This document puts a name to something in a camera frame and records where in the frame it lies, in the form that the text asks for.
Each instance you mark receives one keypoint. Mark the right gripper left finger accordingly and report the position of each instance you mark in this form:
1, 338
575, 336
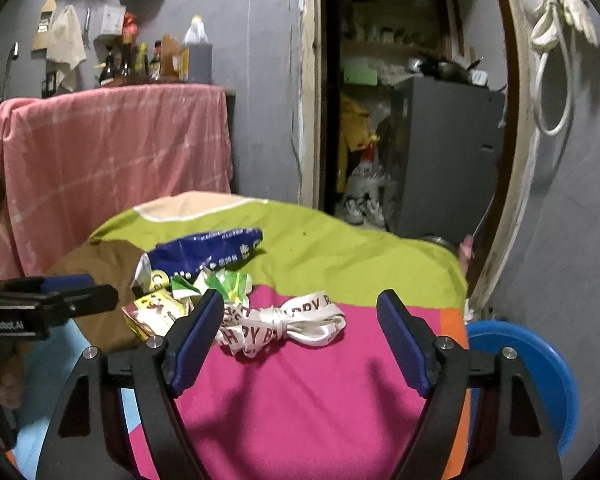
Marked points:
88, 437

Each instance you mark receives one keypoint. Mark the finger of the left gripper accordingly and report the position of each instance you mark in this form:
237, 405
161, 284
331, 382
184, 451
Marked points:
52, 284
85, 301

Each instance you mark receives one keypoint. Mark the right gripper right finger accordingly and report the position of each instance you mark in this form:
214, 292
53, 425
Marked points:
512, 437

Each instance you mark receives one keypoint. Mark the blue milk powder bag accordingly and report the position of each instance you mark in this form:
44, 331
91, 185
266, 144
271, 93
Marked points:
188, 255

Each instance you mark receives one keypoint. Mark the green white plastic wrapper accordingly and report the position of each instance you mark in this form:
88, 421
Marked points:
235, 287

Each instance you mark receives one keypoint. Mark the white printed ribbon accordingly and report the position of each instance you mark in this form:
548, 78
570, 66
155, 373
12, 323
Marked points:
313, 321

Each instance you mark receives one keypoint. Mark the person's left hand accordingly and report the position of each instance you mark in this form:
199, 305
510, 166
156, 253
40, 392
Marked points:
12, 353

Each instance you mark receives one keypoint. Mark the blue plastic bucket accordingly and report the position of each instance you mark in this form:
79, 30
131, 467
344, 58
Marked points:
551, 374

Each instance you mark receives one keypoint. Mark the yellow snack wrapper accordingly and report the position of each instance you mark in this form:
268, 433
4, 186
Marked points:
153, 314

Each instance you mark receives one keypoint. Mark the pink checked cloth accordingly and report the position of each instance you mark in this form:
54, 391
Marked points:
70, 163

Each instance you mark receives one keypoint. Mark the colourful patchwork tablecloth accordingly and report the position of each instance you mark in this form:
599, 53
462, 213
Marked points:
293, 412

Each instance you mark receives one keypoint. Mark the dark sauce bottle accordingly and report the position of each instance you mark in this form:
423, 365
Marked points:
109, 70

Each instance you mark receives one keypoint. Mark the metal pot on floor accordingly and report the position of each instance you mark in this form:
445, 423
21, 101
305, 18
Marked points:
442, 242

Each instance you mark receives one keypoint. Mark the beige hanging towel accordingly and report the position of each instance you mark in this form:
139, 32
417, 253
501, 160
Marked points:
65, 48

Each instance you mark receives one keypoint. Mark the wooden grater board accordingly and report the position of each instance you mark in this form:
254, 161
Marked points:
40, 38

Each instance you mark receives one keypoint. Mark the white plastic jug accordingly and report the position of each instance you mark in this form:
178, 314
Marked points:
196, 33

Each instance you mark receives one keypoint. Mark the dark grey cabinet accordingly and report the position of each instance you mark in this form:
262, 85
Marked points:
442, 164

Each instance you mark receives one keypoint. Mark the yellow plastic bag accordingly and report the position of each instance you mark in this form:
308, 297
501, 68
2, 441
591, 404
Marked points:
354, 135

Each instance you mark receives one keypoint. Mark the green box on shelf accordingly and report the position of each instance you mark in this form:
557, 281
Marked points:
360, 75

